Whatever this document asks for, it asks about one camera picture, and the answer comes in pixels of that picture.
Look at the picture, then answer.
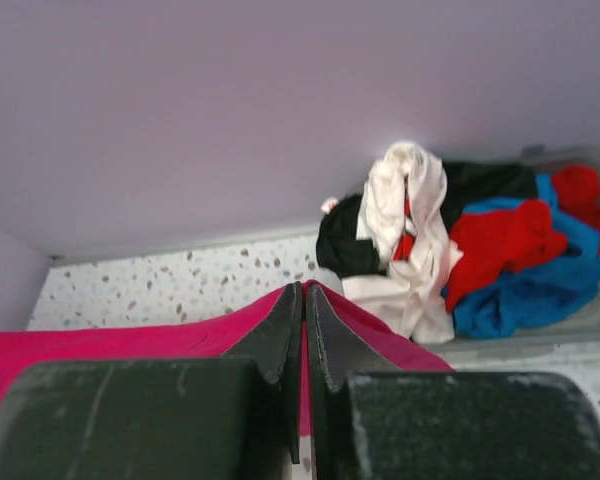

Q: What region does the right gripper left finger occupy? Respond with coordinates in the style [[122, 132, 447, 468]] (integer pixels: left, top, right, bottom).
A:
[[0, 284, 302, 479]]

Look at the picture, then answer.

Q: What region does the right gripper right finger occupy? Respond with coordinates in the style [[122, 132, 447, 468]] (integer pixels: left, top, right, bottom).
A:
[[306, 284, 600, 479]]

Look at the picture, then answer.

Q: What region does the magenta t shirt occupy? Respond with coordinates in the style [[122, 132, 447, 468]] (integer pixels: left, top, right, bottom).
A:
[[0, 279, 454, 436]]

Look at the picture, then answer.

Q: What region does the black t shirt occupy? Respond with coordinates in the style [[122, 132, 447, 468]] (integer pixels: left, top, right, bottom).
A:
[[316, 161, 538, 279]]

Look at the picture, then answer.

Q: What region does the blue t shirt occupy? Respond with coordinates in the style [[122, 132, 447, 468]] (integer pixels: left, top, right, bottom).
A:
[[443, 174, 600, 339]]

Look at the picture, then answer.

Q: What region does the white t shirt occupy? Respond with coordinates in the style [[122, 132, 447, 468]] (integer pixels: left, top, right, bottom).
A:
[[342, 141, 463, 345]]

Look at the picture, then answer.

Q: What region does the red t shirt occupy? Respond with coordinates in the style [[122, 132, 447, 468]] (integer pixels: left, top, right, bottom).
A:
[[394, 163, 600, 312]]

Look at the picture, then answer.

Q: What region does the clear plastic bin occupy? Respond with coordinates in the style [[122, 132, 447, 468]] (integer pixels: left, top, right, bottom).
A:
[[324, 144, 600, 369]]

